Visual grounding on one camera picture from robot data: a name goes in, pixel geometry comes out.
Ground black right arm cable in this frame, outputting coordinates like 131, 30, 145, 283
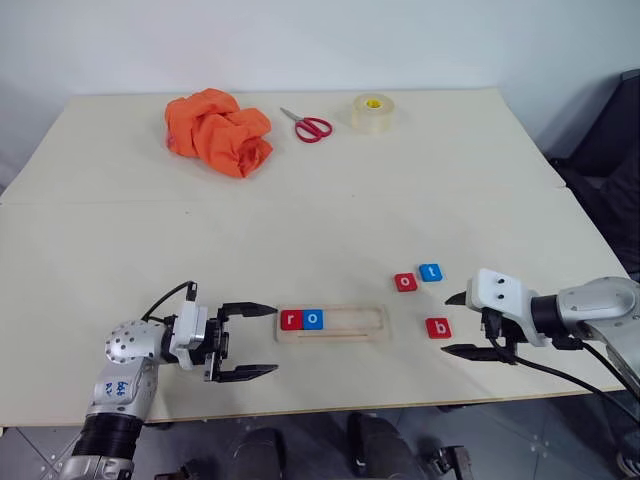
487, 312, 640, 426

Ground wooden letter tray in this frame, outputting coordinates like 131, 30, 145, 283
274, 304, 389, 346

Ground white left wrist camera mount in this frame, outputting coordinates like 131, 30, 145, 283
169, 298, 210, 372

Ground red letter b block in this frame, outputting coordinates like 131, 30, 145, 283
425, 316, 454, 341

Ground clear tape roll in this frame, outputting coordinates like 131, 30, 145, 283
350, 93, 398, 136

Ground crumpled orange cloth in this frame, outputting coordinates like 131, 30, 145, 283
164, 87, 275, 179

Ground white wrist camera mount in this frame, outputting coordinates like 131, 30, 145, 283
169, 298, 210, 372
465, 268, 552, 348

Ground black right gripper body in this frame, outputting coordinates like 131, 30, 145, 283
479, 308, 530, 358

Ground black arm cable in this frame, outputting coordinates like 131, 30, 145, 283
141, 280, 199, 324
487, 312, 640, 426

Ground blue letter t block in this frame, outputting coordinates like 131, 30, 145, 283
417, 262, 446, 284

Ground dark rounded shape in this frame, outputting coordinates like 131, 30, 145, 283
233, 427, 287, 480
346, 411, 427, 480

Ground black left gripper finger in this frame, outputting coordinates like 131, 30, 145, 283
214, 363, 280, 384
222, 301, 279, 322

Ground black metal floor bracket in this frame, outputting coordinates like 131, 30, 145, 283
428, 443, 477, 480

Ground red handled scissors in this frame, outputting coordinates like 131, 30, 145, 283
279, 106, 335, 145

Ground black chair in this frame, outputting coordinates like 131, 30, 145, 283
548, 68, 640, 277

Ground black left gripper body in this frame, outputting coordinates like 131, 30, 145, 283
199, 307, 232, 383

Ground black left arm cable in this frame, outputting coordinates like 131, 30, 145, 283
141, 280, 199, 324

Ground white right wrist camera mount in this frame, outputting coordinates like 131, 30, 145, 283
465, 268, 552, 348

